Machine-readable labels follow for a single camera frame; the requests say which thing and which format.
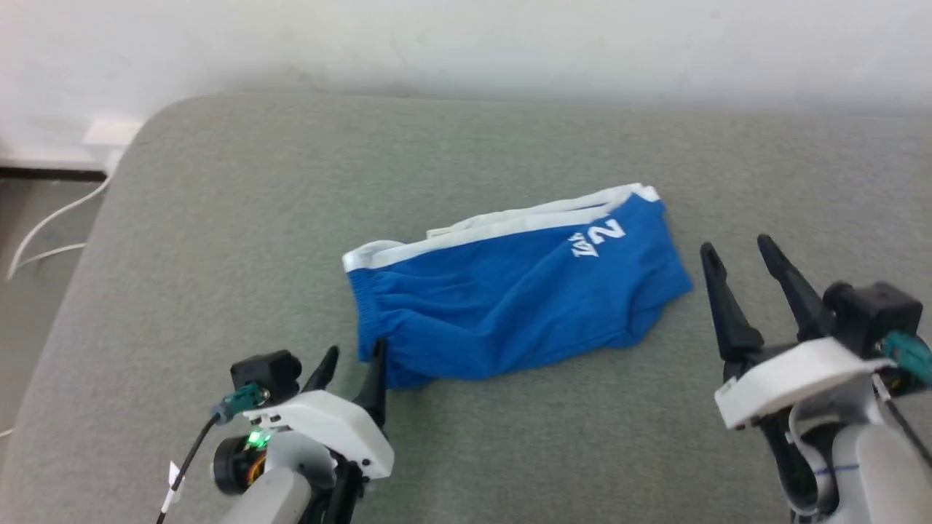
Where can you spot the blue shorts with white trim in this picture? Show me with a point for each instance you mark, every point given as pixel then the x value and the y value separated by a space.
pixel 510 306

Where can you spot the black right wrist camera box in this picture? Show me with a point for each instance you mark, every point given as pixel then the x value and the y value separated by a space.
pixel 874 313

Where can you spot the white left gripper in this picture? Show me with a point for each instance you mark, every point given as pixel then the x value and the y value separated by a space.
pixel 328 429

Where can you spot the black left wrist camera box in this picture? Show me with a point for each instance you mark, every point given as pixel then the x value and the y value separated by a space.
pixel 266 371

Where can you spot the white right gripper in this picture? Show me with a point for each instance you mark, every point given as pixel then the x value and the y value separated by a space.
pixel 794 378

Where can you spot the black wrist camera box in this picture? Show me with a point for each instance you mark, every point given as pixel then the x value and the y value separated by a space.
pixel 874 313
pixel 266 371

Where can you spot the white wall socket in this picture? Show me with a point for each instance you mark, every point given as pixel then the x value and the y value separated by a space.
pixel 111 135

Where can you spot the black baseboard strip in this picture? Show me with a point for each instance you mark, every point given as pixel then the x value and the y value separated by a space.
pixel 51 174

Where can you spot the grey-green fabric sofa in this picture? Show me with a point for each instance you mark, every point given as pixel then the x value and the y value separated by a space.
pixel 218 291

